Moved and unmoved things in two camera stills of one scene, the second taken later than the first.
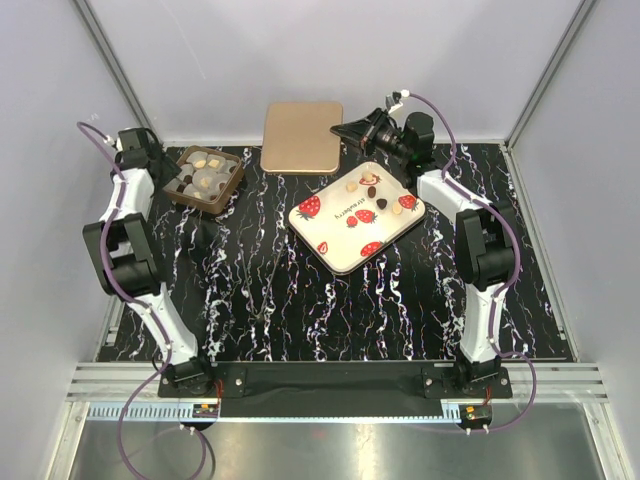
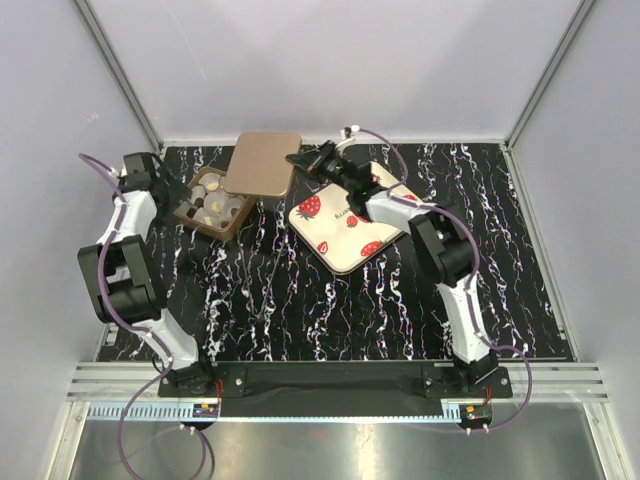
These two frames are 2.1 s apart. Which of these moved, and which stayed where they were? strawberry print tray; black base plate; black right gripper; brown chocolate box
Moved: black right gripper; brown chocolate box
Stayed: black base plate; strawberry print tray
